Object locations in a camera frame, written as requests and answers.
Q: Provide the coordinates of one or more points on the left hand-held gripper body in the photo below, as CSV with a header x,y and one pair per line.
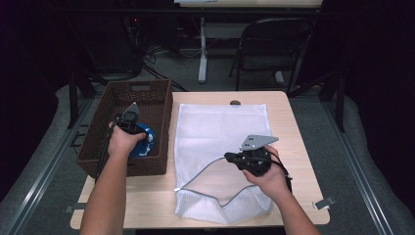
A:
x,y
130,122

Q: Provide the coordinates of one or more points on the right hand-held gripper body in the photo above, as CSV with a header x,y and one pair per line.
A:
x,y
254,160

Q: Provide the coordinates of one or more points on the white mesh laundry bag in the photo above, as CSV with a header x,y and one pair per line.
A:
x,y
215,130

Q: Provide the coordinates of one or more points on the brown woven basket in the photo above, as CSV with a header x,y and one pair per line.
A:
x,y
153,98

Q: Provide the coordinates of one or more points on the person's left hand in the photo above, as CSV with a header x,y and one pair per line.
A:
x,y
122,142

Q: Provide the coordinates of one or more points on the person's right hand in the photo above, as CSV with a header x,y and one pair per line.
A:
x,y
270,182

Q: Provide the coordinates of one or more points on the black metal stand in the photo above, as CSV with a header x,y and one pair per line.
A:
x,y
341,98
73,98

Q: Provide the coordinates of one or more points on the grey tape piece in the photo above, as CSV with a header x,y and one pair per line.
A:
x,y
323,203
73,207

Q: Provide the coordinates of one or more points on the white desk leg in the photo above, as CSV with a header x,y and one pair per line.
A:
x,y
203,58

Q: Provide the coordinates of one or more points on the black folding chair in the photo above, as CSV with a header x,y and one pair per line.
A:
x,y
274,42

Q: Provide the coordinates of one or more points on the aluminium floor rail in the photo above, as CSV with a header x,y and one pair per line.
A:
x,y
355,166
49,166

